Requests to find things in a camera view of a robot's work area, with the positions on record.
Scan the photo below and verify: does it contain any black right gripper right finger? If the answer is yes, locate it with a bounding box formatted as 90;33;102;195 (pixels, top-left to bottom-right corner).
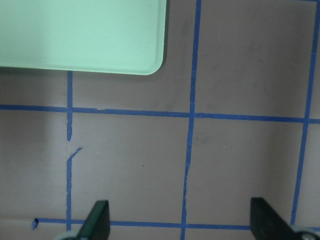
250;197;302;240

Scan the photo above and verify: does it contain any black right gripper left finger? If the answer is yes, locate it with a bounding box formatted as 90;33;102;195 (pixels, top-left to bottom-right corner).
77;200;110;240

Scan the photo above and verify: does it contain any light green plastic tray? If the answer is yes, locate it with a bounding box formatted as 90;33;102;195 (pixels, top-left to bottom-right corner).
0;0;167;76

